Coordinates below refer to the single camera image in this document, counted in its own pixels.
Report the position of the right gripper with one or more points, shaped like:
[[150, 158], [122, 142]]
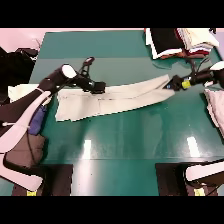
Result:
[[178, 83]]

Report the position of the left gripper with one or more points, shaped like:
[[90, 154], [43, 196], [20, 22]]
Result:
[[98, 87]]

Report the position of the off-white garment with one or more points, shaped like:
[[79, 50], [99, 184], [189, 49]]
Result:
[[113, 100]]

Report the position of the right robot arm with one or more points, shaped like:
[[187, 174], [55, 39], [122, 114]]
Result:
[[204, 173]]

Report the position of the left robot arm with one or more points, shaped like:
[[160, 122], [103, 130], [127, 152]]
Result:
[[20, 128]]

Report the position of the red garment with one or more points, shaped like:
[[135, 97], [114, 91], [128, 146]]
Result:
[[198, 52]]

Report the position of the pink garment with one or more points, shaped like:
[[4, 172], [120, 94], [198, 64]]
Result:
[[216, 106]]

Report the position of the white garment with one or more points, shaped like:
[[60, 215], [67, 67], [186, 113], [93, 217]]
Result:
[[150, 46]]

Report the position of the beige folded garment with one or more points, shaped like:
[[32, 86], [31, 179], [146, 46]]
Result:
[[196, 36]]

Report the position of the purple garment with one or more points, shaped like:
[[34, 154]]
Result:
[[37, 120]]

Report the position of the brown garment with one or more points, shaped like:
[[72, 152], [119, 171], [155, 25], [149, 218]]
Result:
[[21, 151]]

